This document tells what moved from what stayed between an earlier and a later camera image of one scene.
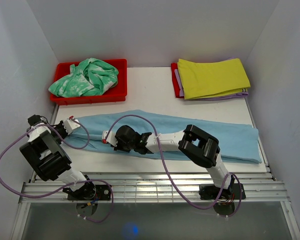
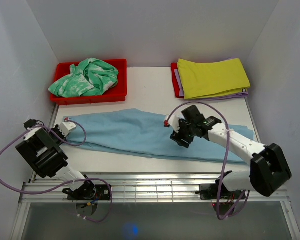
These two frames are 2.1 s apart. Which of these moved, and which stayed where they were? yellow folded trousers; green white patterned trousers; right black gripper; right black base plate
Moved: right black gripper
Stayed: green white patterned trousers; yellow folded trousers; right black base plate
